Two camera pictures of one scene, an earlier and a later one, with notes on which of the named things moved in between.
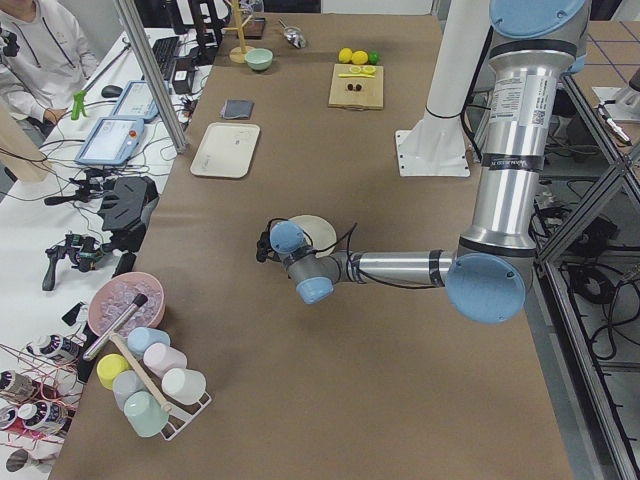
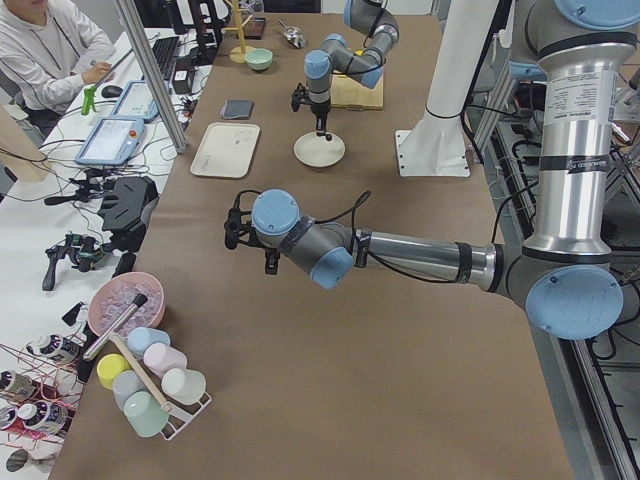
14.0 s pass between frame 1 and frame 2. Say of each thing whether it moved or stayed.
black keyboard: stayed
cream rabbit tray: stayed
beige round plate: moved
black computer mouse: stayed
